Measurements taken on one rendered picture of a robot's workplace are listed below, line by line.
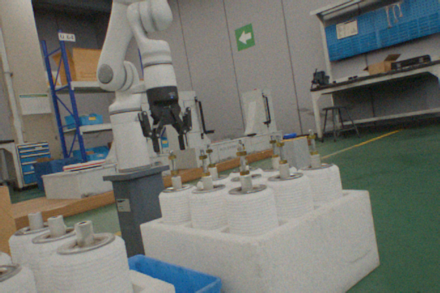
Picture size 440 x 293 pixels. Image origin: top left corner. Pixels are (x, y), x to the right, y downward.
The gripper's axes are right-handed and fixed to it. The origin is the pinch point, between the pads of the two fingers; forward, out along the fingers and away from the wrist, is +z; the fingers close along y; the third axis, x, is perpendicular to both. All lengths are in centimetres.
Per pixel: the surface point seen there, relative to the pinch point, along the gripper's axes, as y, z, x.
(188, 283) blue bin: -10.8, 26.2, -15.5
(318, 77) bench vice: 388, -53, 215
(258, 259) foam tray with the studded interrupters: -6.9, 19.8, -31.8
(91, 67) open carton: 180, -129, 471
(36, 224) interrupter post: -32.1, 9.6, -2.2
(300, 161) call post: 39.2, 10.8, -7.1
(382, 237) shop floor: 50, 35, -23
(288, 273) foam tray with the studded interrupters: -0.4, 24.7, -31.8
